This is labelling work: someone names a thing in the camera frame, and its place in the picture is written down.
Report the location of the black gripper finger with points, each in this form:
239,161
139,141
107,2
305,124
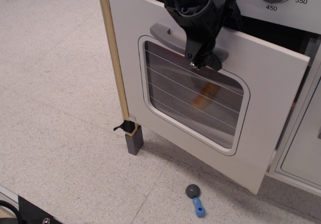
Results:
195,64
212,61

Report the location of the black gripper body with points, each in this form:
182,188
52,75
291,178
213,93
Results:
202,21

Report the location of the grey oven door handle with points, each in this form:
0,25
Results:
163,34

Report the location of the white toy oven door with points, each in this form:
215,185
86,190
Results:
230,119

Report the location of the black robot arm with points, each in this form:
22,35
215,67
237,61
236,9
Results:
202,21

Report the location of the orange toy bread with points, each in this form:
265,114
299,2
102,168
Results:
205,95

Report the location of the white toy kitchen cabinet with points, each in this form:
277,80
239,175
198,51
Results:
291,24

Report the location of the grey cabinet leg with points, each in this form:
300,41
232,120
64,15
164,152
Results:
134,143

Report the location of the grey and blue scoop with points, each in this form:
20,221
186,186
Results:
193,191

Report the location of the white cabinet drawer door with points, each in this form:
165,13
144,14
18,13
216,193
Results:
300,159

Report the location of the wooden corner post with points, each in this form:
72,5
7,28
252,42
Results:
106,12

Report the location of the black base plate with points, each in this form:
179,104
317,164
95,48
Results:
32,214

